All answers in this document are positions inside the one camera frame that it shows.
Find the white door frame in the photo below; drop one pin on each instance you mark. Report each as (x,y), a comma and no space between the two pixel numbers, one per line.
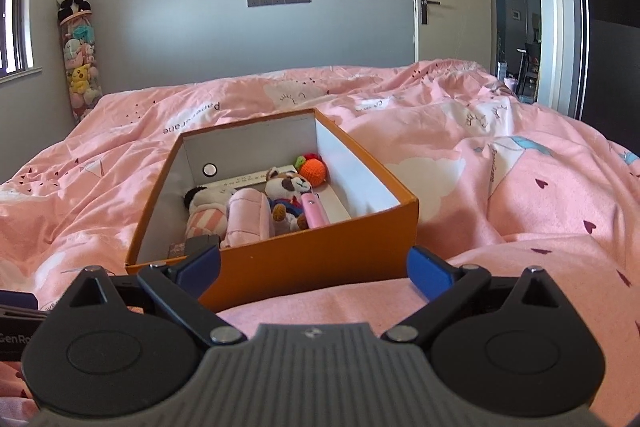
(565,7)

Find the dark wardrobe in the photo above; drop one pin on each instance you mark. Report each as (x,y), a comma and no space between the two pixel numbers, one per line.
(615,57)

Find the patterned picture card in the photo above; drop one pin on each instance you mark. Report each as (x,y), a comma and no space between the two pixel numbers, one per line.
(176,250)

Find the pink leather passport holder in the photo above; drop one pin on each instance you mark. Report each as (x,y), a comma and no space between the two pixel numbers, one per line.
(315,214)

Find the pink printed blanket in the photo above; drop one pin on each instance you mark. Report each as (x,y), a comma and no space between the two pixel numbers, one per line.
(450,132)

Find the orange crochet fruit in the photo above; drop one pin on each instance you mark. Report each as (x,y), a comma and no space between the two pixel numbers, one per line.
(314,171)

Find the clear tube of plush toys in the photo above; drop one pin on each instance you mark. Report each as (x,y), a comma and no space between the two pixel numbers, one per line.
(82,72)

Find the orange cardboard box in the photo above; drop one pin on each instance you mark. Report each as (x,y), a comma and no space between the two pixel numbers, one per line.
(310,267)

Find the pink panda plush toy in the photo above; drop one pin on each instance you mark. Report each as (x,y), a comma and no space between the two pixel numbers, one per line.
(245,217)

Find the striped-dress panda plush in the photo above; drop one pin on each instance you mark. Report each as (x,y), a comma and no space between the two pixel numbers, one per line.
(205,219)

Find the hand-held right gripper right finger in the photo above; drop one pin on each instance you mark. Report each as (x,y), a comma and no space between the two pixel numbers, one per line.
(427,274)

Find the white rectangular box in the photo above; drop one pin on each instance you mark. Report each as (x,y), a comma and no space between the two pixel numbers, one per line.
(335,204)

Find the red crochet fruit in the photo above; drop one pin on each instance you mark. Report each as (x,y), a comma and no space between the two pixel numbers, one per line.
(310,157)

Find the brown dog plush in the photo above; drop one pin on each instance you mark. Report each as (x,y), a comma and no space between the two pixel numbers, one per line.
(285,187)

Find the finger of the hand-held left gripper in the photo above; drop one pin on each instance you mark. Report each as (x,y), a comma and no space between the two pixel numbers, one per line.
(10,332)
(17,298)

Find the dark grey gift box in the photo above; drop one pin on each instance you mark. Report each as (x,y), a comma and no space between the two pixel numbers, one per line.
(202,242)

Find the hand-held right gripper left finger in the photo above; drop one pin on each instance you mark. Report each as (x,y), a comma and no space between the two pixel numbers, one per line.
(200,264)

